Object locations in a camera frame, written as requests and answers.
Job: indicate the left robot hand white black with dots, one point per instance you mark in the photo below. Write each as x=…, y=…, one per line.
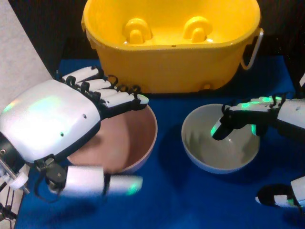
x=47, y=114

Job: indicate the blue table mat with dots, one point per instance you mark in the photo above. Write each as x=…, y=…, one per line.
x=166, y=202

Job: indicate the black metal stand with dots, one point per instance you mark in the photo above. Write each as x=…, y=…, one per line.
x=7, y=210

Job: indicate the white black strip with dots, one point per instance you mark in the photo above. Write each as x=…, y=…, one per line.
x=302, y=80

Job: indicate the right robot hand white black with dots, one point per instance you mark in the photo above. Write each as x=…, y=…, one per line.
x=252, y=107

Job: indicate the yellow plastic tub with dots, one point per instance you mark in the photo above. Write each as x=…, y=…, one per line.
x=166, y=66

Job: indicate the large pink bowl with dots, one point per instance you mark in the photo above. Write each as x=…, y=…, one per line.
x=133, y=143

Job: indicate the small grey bowl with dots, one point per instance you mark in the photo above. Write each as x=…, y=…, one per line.
x=214, y=155

